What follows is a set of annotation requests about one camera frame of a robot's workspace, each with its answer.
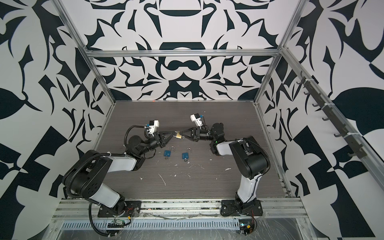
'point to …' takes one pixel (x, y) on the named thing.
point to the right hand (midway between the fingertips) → (181, 137)
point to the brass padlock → (178, 135)
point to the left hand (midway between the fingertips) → (176, 131)
